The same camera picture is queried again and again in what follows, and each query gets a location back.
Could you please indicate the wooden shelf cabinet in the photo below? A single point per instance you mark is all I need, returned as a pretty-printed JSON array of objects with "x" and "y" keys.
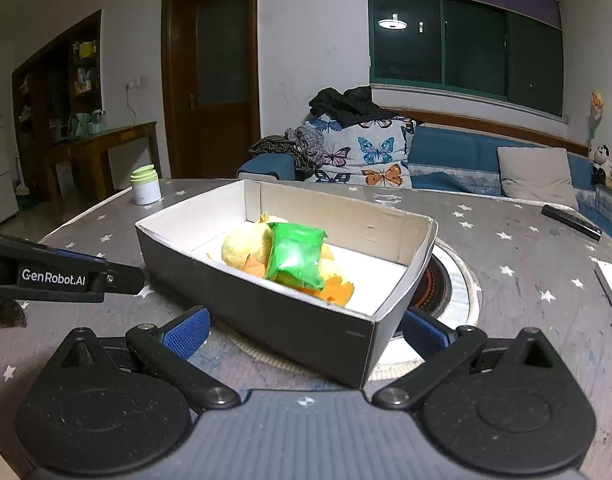
[{"x": 35, "y": 85}]

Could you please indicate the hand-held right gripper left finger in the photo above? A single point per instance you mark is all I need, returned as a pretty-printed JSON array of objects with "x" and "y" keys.
[{"x": 188, "y": 334}]

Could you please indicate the orange peel piece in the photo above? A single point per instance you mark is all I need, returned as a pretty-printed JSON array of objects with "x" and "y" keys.
[{"x": 337, "y": 295}]

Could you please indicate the green snack packet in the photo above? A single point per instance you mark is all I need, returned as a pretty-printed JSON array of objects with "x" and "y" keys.
[{"x": 293, "y": 255}]

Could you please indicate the butterfly print blanket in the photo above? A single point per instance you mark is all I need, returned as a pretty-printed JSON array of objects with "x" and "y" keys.
[{"x": 376, "y": 155}]

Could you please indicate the dark cardboard box white inside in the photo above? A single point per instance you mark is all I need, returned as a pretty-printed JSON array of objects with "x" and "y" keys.
[{"x": 286, "y": 330}]

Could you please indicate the plaid clothes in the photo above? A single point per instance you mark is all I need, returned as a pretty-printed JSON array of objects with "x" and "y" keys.
[{"x": 306, "y": 145}]

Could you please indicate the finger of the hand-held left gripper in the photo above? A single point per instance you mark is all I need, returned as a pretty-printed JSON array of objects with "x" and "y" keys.
[
  {"x": 80, "y": 255},
  {"x": 125, "y": 280}
]

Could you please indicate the green framed window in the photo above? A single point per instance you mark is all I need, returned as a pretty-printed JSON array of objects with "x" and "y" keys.
[{"x": 466, "y": 45}]

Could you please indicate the dark brown fuzzy object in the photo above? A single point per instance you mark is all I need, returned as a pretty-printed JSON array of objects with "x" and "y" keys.
[{"x": 3, "y": 314}]

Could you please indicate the white jar green lid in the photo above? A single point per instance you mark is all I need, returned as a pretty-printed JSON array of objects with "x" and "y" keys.
[{"x": 145, "y": 187}]

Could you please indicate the black remote control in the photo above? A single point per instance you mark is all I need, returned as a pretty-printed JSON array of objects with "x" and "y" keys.
[{"x": 571, "y": 221}]

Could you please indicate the yellow wall decoration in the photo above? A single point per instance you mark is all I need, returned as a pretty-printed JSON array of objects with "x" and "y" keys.
[{"x": 596, "y": 110}]

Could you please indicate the white wall socket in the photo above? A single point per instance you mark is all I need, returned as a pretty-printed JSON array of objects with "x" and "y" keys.
[{"x": 133, "y": 83}]

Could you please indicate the blue sofa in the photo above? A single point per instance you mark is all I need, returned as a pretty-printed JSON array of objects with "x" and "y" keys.
[{"x": 451, "y": 152}]

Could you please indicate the round built-in induction hob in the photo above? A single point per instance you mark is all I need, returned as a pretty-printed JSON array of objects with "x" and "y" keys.
[{"x": 453, "y": 285}]

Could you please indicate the wooden desk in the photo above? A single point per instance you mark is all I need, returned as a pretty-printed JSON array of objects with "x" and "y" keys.
[{"x": 110, "y": 135}]

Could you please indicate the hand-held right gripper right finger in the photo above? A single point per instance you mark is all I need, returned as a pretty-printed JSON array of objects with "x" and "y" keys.
[{"x": 425, "y": 334}]

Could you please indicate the panda plush toy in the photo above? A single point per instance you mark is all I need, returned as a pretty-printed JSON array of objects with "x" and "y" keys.
[{"x": 599, "y": 160}]

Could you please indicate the brown wooden door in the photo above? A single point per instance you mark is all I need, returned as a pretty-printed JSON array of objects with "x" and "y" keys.
[{"x": 220, "y": 60}]

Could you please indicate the black clothes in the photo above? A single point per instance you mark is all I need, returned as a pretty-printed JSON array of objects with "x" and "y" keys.
[{"x": 346, "y": 102}]

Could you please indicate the grey pillow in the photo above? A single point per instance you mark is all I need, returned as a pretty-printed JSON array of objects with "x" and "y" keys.
[{"x": 536, "y": 175}]

